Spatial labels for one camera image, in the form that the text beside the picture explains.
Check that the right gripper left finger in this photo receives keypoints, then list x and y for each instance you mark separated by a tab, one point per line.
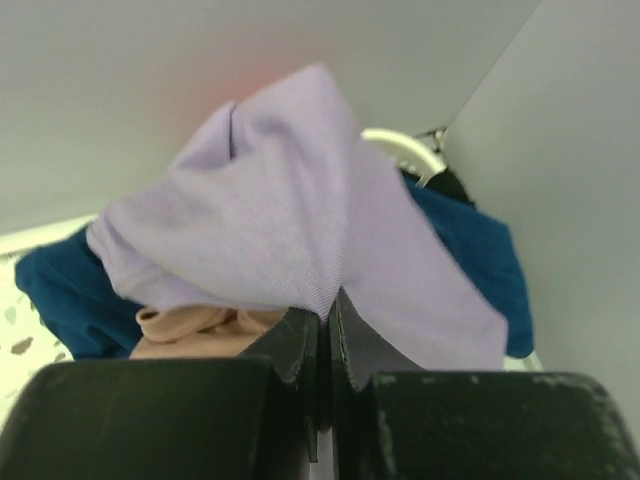
247	417

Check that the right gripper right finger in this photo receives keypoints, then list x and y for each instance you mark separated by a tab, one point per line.
394	420

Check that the lavender t shirt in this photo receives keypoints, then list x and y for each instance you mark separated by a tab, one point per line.
277	202

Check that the peach pink t shirt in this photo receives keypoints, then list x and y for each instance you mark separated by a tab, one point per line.
200	332

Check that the navy blue t shirt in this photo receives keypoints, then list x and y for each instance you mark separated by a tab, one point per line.
67	285

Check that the white laundry basket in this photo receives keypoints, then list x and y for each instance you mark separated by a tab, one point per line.
410	155

